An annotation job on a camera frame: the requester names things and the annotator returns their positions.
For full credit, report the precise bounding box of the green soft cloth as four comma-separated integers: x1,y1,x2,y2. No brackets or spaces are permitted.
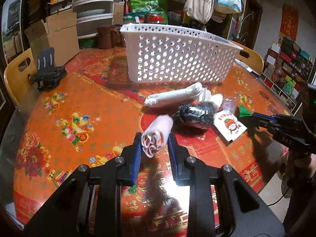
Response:
238,105,252,118

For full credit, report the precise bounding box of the white cartoon print pouch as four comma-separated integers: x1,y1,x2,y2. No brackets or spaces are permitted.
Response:
214,110,247,142

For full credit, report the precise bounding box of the black knitted soft item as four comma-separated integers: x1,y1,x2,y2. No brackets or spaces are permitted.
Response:
172,102,215,129

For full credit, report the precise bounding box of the white cloth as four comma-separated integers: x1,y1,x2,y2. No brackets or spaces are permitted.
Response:
144,82,211,108

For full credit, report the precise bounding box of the pink towel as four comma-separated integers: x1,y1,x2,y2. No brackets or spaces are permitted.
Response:
141,115,174,158

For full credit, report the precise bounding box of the white cream round soft item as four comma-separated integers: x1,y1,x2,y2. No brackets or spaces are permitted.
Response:
200,88,223,111

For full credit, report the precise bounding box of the clear plastic wrapper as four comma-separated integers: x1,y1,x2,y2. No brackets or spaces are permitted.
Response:
222,97,237,113

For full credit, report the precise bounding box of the shelf with colourful boxes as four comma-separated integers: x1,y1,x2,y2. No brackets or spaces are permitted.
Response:
260,36,315,114

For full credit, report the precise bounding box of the right wooden chair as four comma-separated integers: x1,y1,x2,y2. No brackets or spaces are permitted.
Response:
232,41,264,74

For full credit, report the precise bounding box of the wooden chair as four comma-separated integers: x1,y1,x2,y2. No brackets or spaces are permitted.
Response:
4,48,37,106
232,41,264,74

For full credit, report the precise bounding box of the white perforated plastic basket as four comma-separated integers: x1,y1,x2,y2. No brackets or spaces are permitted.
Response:
120,23,243,84

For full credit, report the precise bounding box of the beige canvas tote bag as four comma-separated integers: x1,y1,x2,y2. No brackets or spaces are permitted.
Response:
184,0,215,25

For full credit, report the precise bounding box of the black phone stand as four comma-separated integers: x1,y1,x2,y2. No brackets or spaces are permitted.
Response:
34,47,67,91

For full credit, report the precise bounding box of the left wooden chair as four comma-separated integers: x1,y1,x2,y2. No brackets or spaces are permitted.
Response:
4,48,37,106

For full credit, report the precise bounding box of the red lidded glass jar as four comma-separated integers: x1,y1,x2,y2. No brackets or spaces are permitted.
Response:
144,11,165,24

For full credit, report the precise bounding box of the green shopping bag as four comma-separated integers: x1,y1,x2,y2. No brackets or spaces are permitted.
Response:
128,0,168,24

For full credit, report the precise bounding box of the cardboard box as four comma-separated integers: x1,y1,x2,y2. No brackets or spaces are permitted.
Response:
24,9,79,66

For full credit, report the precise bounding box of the stacked grey drawer tower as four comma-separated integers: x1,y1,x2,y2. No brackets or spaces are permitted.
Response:
72,0,114,40

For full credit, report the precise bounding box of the red wall banner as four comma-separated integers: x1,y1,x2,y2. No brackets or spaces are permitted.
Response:
279,4,299,41

